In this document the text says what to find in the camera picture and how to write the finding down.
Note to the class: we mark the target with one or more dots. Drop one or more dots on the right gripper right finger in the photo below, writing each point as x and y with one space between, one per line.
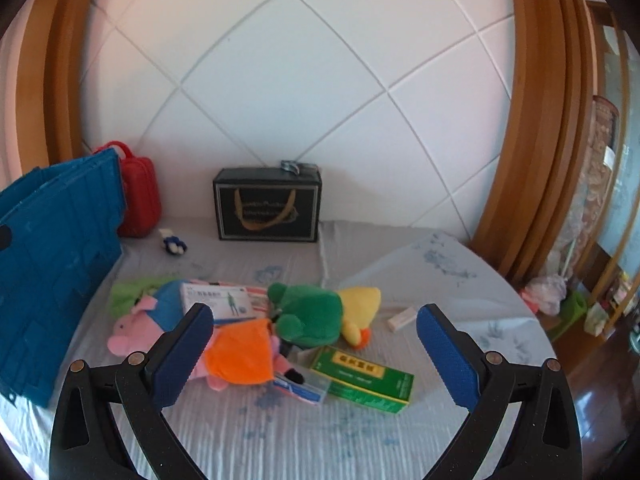
544 442

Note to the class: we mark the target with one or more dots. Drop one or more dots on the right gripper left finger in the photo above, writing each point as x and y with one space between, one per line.
86 442

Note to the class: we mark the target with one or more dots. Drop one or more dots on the pink pig plush blue shirt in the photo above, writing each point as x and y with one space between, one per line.
143 309

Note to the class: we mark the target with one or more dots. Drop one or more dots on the white blue patterned tablecloth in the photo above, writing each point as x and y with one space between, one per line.
260 432

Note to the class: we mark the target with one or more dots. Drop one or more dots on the pink pig plush orange dress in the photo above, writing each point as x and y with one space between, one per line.
244 354

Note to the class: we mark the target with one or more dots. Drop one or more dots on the small white carton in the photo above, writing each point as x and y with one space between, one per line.
402 319

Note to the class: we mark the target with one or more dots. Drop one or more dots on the green yellow medicine box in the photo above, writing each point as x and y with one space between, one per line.
363 382

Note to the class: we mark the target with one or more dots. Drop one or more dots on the white blue medicine box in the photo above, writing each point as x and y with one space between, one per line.
228 304

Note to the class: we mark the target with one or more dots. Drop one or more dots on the blue plastic storage crate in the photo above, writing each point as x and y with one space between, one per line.
58 242

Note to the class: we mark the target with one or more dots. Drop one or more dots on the small blue white figurine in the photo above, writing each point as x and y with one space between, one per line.
172 244

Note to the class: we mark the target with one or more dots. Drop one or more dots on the clear blue floss box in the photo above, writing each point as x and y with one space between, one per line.
304 385

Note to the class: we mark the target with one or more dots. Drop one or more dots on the red plastic case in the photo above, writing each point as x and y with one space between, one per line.
142 196

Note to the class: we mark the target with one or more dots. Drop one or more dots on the green yellow plush toy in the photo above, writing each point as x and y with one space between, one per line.
309 316

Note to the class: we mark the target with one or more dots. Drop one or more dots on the black gift box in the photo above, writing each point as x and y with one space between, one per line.
267 204

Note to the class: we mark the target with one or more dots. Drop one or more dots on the metal clip on box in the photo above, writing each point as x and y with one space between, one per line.
298 168

